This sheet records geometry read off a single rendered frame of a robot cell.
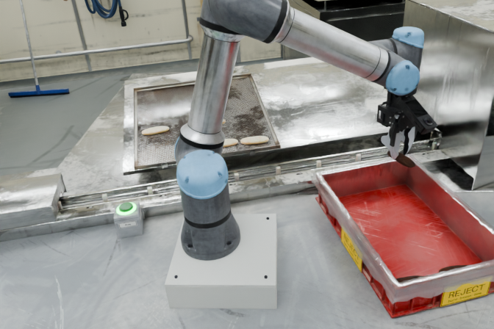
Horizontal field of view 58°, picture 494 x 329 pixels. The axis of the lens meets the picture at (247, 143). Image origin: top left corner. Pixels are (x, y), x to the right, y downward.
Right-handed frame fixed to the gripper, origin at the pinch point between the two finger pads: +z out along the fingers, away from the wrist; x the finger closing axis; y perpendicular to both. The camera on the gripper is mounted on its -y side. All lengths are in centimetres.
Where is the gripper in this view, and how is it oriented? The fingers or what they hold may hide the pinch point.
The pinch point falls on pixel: (401, 153)
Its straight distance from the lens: 134.9
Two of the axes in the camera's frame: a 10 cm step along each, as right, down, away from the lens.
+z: 0.7, 8.7, 4.8
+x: -8.7, 2.9, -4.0
